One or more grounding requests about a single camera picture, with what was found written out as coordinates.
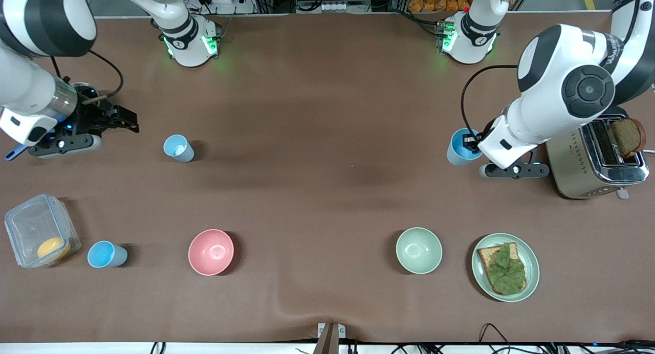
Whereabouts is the metal table edge bracket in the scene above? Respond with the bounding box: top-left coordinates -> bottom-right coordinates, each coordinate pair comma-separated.
317,322 -> 346,354

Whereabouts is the pale green plate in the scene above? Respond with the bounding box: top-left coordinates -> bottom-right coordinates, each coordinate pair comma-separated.
471,233 -> 540,303

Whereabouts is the bread slice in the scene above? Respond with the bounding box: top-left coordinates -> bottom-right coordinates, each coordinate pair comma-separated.
477,242 -> 528,296

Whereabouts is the clear plastic container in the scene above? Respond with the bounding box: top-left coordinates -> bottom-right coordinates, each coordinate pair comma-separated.
4,193 -> 81,269

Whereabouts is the orange round fruit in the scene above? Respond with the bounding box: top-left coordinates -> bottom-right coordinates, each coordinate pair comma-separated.
37,237 -> 71,263

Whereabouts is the black cable bundle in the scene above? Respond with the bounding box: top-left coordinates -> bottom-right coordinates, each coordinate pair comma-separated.
542,340 -> 655,354

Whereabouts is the silver toaster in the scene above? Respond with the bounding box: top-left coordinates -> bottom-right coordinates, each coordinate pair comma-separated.
545,107 -> 650,200

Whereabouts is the blue cup holding white paper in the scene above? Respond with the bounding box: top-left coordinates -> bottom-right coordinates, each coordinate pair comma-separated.
163,134 -> 195,163

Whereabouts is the pink bowl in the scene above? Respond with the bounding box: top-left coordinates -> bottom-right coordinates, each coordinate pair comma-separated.
188,229 -> 235,277

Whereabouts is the pale green bowl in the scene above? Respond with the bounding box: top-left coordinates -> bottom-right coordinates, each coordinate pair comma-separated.
395,227 -> 443,275

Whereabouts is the saucepan with blue handle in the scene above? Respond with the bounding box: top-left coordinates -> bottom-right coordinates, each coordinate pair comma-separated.
4,82 -> 101,162

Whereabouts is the brown table mat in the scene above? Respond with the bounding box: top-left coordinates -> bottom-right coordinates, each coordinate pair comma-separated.
0,11 -> 655,344

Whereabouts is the black looped cable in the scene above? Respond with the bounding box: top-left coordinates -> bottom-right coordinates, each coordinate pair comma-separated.
478,323 -> 512,347

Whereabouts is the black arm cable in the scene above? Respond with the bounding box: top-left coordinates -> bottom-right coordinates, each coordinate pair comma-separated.
50,50 -> 124,105
460,64 -> 520,140

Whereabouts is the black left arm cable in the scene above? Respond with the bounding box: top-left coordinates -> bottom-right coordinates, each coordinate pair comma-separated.
460,64 -> 520,140

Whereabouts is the green lettuce leaf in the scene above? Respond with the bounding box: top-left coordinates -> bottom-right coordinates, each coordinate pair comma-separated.
485,243 -> 527,295

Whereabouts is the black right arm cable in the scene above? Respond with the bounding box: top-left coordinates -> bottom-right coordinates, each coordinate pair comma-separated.
50,50 -> 124,105

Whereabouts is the brown toast slice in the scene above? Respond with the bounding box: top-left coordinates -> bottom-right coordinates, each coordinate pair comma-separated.
610,117 -> 647,159

